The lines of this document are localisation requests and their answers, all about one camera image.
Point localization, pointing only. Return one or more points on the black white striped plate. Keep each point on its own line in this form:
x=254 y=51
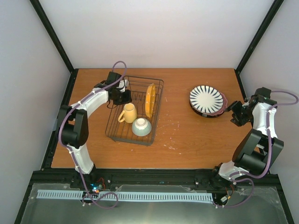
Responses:
x=206 y=99

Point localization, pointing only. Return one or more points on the orange dotted plate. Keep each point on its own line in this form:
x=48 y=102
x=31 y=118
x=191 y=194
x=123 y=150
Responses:
x=150 y=98

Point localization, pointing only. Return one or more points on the yellow ceramic mug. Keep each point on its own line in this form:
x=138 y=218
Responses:
x=129 y=113

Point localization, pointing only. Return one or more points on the left black frame post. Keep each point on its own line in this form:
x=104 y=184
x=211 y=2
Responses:
x=52 y=34

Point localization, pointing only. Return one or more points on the dark wire dish rack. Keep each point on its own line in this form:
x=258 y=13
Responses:
x=123 y=131

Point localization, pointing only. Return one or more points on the pink dotted plate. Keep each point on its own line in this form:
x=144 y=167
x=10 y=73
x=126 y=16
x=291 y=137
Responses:
x=223 y=107

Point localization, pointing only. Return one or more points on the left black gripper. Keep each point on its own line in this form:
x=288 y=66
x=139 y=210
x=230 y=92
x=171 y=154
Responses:
x=128 y=99

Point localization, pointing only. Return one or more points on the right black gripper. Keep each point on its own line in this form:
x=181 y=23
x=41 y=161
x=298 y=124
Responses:
x=234 y=107

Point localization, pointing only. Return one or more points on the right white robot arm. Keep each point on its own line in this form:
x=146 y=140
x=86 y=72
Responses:
x=258 y=150

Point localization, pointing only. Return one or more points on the black rimmed cream plate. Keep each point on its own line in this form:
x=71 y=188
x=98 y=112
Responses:
x=205 y=114

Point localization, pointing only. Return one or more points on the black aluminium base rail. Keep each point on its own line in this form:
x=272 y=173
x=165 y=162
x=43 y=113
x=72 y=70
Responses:
x=198 y=179

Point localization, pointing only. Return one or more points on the right black frame post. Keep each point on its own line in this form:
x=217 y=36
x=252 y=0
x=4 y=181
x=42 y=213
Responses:
x=259 y=34

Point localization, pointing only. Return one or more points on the light blue cable duct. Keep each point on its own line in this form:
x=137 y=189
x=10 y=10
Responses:
x=130 y=196

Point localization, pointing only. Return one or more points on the light green ceramic bowl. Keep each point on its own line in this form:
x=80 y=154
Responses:
x=141 y=127

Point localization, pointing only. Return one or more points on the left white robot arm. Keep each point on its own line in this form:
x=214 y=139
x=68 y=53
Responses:
x=72 y=122

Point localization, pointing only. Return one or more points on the black frame post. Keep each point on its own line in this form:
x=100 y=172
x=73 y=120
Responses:
x=52 y=34
x=259 y=34

